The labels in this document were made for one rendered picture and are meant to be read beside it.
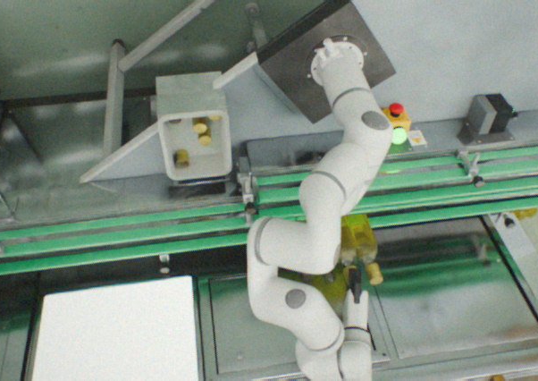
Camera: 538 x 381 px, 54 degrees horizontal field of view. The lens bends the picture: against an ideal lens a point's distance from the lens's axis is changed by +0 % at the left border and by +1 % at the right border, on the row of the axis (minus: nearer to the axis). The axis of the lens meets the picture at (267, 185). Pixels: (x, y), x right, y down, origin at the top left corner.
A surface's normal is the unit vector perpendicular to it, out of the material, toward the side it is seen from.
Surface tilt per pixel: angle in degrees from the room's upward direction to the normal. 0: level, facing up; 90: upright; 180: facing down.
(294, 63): 1
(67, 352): 90
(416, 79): 0
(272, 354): 90
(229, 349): 90
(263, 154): 90
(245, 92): 0
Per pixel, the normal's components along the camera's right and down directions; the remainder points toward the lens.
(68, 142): 0.00, -0.68
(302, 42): 0.15, 0.73
